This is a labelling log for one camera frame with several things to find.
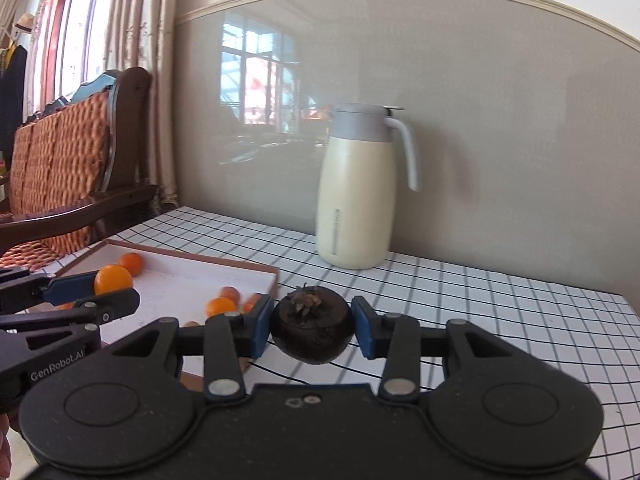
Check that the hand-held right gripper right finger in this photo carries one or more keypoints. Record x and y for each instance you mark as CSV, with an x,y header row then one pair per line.
x,y
362,329

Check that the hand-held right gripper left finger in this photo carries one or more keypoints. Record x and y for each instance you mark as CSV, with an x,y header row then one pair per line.
x,y
262,329

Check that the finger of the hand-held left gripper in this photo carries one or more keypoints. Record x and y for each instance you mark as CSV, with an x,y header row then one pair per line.
x,y
117,304
70,287

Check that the small orange tangerine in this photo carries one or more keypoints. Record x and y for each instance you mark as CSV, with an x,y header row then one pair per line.
x,y
132,264
114,277

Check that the orange carrot piece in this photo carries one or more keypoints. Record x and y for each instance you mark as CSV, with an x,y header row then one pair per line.
x,y
230,292
251,302

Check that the dark purple mangosteen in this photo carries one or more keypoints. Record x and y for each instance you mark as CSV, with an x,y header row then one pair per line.
x,y
310,335

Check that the brown cardboard box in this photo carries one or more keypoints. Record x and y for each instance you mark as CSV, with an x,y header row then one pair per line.
x,y
175,280

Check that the person's left hand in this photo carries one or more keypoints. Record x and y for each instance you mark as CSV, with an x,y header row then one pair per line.
x,y
4,452

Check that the cream thermos jug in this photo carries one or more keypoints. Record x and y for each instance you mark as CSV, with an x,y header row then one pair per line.
x,y
355,200

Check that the wooden sofa with orange cushion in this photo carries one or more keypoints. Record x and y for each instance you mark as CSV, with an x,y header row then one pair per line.
x,y
60,150

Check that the white checkered tablecloth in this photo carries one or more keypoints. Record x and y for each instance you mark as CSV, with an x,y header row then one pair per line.
x,y
500,310

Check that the blue object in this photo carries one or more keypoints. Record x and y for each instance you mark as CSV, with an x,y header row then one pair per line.
x,y
95,85

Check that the dark hanging garment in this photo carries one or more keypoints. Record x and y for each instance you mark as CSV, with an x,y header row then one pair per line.
x,y
12,90

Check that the window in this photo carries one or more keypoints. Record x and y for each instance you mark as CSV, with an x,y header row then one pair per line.
x,y
75,35

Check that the beige curtain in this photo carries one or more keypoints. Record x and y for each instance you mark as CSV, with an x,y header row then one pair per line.
x,y
140,35

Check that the straw hat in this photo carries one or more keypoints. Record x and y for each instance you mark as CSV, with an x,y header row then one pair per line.
x,y
24,22

